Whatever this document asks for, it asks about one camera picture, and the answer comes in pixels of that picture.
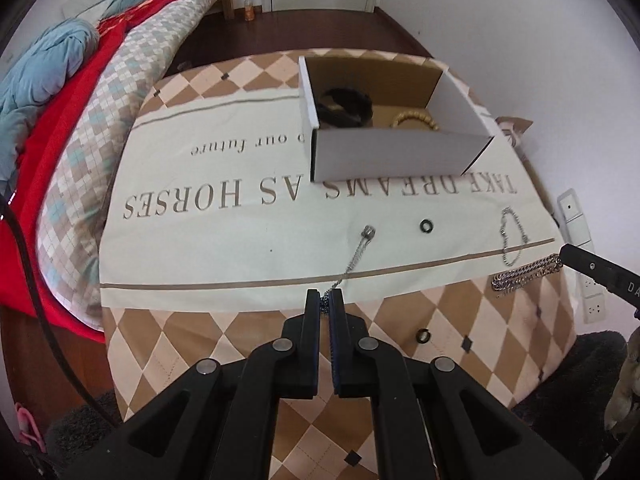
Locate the brown cardboard flap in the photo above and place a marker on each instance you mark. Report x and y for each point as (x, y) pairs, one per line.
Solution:
(517, 127)

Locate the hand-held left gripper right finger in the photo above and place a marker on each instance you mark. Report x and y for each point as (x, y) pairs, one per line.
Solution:
(336, 315)

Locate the checkered quilt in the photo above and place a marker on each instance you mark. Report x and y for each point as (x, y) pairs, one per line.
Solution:
(100, 125)

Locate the red blanket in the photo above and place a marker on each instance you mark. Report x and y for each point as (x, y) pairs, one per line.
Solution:
(60, 125)

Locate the white wall switch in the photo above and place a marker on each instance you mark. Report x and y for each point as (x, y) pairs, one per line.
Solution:
(574, 215)

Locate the white cardboard box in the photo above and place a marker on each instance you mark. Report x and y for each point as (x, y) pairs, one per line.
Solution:
(390, 157)

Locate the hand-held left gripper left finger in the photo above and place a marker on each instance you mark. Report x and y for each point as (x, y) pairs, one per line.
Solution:
(313, 310)

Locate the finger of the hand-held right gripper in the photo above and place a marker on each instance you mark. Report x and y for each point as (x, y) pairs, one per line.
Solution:
(595, 266)

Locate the pink plastic object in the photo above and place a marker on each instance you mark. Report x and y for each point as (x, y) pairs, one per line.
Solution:
(27, 422)

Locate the small orange bottle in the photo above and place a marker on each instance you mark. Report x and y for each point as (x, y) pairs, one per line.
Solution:
(248, 10)

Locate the wooden bed leg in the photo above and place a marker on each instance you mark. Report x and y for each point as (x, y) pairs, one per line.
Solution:
(228, 2)

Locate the dark shaggy rug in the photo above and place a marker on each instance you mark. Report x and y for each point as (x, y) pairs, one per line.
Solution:
(575, 385)

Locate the beige fuzzy object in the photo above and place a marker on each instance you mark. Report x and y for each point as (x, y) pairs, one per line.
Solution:
(624, 385)

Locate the beige diamond-pattern printed tablecloth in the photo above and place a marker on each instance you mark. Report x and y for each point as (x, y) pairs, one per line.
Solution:
(250, 240)

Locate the light blue blanket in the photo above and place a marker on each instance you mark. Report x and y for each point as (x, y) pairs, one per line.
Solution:
(45, 65)

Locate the white wall socket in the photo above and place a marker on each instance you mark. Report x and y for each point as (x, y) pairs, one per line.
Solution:
(594, 300)

